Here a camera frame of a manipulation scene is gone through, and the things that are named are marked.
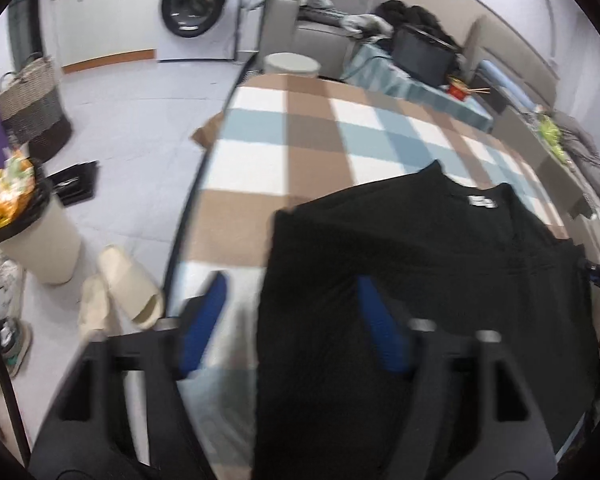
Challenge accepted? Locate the houndstooth pillow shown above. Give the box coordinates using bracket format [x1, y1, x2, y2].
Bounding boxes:
[300, 5, 346, 23]

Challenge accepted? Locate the black knit sweater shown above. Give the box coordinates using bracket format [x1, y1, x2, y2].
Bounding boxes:
[254, 159, 600, 480]

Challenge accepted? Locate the grey upholstered ottoman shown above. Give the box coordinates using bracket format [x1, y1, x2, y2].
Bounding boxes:
[567, 192, 600, 261]
[490, 105, 586, 196]

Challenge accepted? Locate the teal covered side table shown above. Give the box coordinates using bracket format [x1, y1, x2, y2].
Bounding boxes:
[347, 40, 495, 133]

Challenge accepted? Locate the white grey garment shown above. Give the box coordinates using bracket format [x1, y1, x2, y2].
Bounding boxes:
[340, 12, 396, 36]

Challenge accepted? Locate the blue bolster pillow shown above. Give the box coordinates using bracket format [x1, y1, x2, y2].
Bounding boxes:
[480, 59, 536, 111]

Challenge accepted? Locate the beige trash bin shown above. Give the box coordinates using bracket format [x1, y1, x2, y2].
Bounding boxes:
[0, 160, 83, 287]

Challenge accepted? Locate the woven laundry basket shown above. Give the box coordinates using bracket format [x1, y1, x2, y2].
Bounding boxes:
[0, 52, 73, 161]

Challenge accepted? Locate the pile of black clothes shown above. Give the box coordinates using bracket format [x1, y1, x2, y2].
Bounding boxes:
[375, 0, 461, 51]

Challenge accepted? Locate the white washing machine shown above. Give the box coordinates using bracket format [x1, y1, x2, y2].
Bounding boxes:
[154, 0, 245, 63]

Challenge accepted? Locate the grey upholstered headboard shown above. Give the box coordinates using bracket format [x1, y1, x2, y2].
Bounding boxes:
[462, 12, 561, 106]

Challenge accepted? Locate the white round stool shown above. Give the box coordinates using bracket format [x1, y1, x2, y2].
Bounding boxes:
[264, 52, 321, 78]

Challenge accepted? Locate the grey sofa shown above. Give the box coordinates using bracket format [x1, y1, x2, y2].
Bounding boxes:
[260, 0, 361, 81]

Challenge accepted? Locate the dark glass door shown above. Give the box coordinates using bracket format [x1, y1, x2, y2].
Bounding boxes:
[7, 0, 43, 81]

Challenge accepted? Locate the white kitchen base cabinet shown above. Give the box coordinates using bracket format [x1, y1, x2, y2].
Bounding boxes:
[39, 0, 161, 75]

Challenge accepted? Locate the black flat bag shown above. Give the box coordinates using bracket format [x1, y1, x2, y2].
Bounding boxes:
[46, 160, 101, 207]

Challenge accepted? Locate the pile of crumpled wrappers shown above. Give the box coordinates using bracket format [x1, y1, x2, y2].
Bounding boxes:
[0, 152, 38, 233]

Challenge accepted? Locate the white green sneaker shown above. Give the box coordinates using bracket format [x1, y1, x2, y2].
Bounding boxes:
[0, 317, 33, 378]
[0, 247, 26, 321]

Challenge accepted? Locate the brown cardboard piece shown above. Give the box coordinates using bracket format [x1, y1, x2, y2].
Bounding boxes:
[192, 112, 226, 151]

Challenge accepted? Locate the beige slipper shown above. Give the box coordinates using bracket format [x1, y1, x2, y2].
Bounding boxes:
[97, 245, 165, 331]
[77, 275, 113, 343]

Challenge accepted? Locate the green toy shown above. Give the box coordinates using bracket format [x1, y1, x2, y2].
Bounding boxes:
[532, 112, 566, 158]

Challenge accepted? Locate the checked plaid blanket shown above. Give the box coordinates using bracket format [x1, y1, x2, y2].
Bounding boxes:
[165, 72, 571, 480]

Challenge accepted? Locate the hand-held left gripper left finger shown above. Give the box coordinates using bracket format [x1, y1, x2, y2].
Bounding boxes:
[27, 270, 231, 480]

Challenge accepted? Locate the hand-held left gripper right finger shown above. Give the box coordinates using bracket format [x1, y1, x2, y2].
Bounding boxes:
[355, 275, 561, 480]

